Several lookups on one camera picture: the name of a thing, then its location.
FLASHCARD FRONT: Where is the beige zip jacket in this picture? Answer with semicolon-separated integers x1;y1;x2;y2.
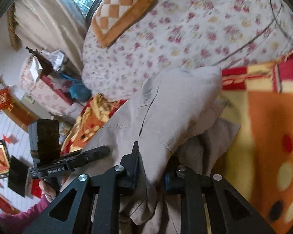
68;66;240;233

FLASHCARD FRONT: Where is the pink sleeve forearm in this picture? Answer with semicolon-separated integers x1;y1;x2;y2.
0;195;50;233

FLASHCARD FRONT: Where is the person's left hand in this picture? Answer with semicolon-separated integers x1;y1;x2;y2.
39;174;69;203

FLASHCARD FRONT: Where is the blue plastic bag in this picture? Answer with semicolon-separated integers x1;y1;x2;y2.
59;72;91;103

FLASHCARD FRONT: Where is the orange red yellow blanket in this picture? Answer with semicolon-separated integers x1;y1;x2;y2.
60;50;293;234

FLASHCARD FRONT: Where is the cream window curtain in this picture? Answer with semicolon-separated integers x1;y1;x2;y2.
7;0;88;74

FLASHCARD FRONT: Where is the orange checkered cushion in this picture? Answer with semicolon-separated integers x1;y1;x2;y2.
91;0;155;48

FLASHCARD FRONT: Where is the floral white quilt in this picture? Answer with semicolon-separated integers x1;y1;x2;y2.
82;0;293;100

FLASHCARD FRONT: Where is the red wall decoration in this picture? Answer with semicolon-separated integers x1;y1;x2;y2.
0;86;14;113

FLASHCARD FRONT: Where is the black cable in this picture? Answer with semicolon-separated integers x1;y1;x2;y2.
209;0;293;67

